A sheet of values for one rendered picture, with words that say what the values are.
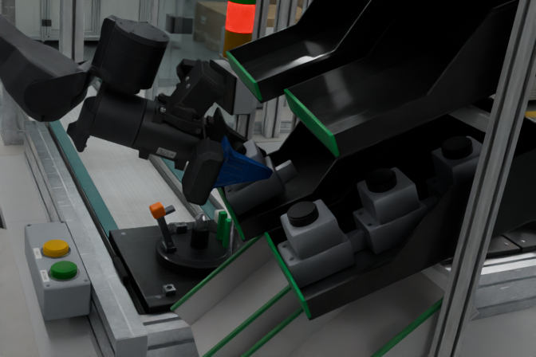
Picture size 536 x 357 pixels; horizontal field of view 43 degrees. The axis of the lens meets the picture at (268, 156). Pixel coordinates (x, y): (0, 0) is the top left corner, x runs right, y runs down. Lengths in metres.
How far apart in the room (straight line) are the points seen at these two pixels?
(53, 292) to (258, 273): 0.33
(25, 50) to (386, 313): 0.47
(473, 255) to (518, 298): 0.77
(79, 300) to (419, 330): 0.58
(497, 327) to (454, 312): 0.69
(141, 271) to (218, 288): 0.21
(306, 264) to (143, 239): 0.57
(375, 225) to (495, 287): 0.69
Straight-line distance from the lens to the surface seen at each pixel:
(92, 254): 1.18
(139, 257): 1.14
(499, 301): 1.37
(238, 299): 0.92
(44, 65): 0.74
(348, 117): 0.63
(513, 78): 0.59
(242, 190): 0.78
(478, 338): 1.30
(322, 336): 0.81
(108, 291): 1.08
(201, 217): 1.11
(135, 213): 1.40
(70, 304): 1.11
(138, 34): 0.70
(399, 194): 0.66
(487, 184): 0.61
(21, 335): 1.16
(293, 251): 0.67
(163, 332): 0.99
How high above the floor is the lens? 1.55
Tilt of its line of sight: 21 degrees down
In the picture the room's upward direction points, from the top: 8 degrees clockwise
